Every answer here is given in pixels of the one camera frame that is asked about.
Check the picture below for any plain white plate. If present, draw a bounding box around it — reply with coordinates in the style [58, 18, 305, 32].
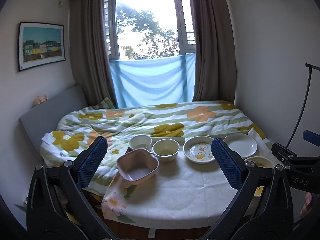
[224, 133, 258, 159]

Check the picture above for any duck pattern deep plate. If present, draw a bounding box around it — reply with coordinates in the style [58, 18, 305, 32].
[183, 136, 215, 164]

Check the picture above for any pink square handled dish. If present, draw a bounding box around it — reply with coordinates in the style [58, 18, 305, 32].
[117, 149, 159, 184]

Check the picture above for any white ribbed small bowl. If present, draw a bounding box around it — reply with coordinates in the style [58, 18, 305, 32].
[129, 135, 152, 151]

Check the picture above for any cream yellow-patterned bowl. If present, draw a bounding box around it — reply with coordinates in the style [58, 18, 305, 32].
[152, 139, 180, 162]

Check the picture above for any person's right hand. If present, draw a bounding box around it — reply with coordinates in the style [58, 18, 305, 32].
[299, 192, 312, 218]

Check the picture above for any floral white tablecloth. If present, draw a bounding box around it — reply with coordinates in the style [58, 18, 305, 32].
[101, 143, 236, 229]

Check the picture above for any long white tray right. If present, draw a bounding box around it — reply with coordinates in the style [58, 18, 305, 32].
[208, 129, 249, 139]

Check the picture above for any long white tray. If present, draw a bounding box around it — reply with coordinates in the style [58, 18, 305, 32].
[151, 137, 185, 144]
[208, 129, 249, 139]

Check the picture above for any grey headboard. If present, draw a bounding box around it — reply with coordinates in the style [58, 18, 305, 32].
[18, 86, 88, 155]

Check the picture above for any green striped floral duvet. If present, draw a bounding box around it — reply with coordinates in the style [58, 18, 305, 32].
[39, 97, 267, 197]

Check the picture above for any long white tray left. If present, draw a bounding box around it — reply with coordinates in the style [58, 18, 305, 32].
[151, 137, 185, 144]

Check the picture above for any pink plush toy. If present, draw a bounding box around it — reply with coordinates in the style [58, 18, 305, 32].
[32, 94, 48, 107]

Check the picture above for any brown curtain right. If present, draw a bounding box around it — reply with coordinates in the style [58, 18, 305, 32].
[191, 0, 237, 102]

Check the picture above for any brown curtain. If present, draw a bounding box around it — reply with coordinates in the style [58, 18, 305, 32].
[69, 0, 118, 108]
[191, 0, 237, 102]

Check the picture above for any brown curtain left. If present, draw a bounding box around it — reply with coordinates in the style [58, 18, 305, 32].
[69, 0, 118, 108]

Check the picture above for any blue cloth on window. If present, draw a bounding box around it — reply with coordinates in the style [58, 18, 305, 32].
[110, 54, 196, 108]

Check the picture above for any framed houses picture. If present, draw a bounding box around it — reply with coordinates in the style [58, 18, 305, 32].
[17, 22, 66, 72]

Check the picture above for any window with white frame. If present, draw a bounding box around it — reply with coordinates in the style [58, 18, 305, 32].
[104, 0, 196, 61]

